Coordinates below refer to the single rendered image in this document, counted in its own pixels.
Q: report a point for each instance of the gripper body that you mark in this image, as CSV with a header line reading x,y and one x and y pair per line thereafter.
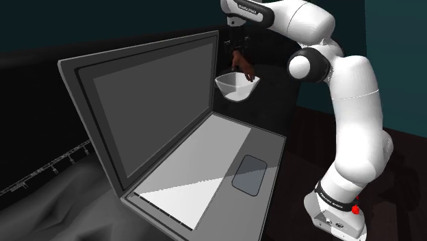
x,y
238,36

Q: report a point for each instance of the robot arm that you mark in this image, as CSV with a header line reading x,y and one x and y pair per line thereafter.
x,y
357,110

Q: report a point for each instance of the brown curved object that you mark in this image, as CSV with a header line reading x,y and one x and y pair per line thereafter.
x,y
242,66

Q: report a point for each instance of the white bowl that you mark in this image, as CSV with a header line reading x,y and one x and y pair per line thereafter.
x,y
237,87

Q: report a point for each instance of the grey open laptop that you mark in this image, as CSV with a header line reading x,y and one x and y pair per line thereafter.
x,y
156,100

